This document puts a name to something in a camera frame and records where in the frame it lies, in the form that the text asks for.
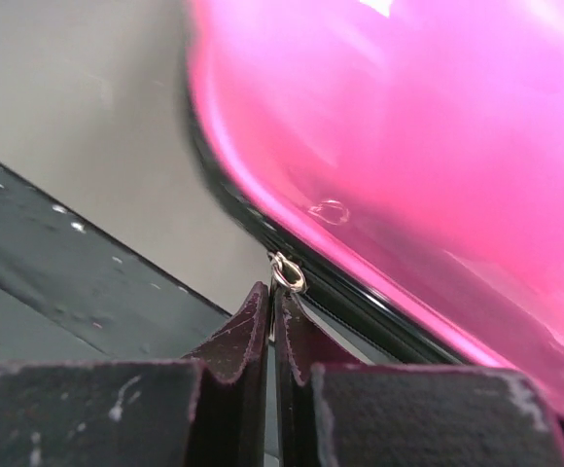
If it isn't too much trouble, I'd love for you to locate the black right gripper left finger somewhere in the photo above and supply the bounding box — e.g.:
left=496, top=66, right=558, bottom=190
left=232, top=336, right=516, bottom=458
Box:
left=0, top=283, right=268, bottom=466

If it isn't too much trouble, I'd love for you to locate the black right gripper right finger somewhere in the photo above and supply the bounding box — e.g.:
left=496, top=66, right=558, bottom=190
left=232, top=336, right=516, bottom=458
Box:
left=274, top=290, right=564, bottom=466

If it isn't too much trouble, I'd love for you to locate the pink hard-shell suitcase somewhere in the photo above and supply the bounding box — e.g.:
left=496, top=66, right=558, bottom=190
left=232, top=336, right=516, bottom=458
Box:
left=188, top=1, right=564, bottom=416

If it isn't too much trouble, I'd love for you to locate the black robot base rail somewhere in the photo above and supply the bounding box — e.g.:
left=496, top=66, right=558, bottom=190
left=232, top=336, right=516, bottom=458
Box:
left=0, top=165, right=229, bottom=362

